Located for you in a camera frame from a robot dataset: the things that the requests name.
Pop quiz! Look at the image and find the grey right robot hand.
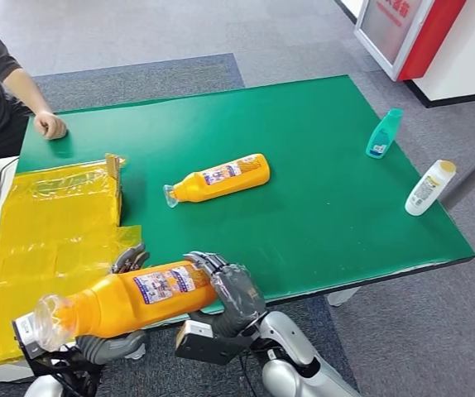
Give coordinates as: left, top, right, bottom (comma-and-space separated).
183, 251, 267, 338

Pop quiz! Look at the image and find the red and white sign stand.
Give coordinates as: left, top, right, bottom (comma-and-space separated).
353, 0, 468, 83

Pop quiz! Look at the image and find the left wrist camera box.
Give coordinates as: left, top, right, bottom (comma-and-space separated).
11, 312, 45, 361

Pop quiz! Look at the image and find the white bottle with yellow cap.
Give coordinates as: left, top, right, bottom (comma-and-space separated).
404, 160, 457, 218

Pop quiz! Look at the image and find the yellow plastic-wrapped cardboard box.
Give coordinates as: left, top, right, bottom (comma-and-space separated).
0, 154, 143, 371

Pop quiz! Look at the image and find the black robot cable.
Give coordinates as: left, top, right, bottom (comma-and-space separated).
239, 353, 260, 397

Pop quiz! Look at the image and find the white cabinet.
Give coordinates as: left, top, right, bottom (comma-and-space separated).
405, 0, 475, 108

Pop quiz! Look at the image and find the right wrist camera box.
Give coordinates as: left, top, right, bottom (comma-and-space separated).
174, 319, 260, 366

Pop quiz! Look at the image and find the grey metal bar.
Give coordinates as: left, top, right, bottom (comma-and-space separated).
439, 136, 475, 213

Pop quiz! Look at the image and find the teal bottle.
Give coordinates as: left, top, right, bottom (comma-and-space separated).
365, 108, 404, 160

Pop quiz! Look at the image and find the white table foot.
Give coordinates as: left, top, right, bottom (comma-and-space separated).
326, 287, 361, 308
123, 343, 147, 362

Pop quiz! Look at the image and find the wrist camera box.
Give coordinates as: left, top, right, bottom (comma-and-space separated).
174, 319, 260, 366
11, 312, 45, 361

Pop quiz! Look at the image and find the green table board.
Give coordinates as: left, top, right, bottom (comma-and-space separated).
15, 74, 475, 330

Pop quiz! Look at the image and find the orange bottle with clear cap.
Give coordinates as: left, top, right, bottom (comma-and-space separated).
162, 153, 271, 209
33, 260, 219, 353

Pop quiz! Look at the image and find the person's hand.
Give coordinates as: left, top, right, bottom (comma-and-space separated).
33, 111, 68, 141

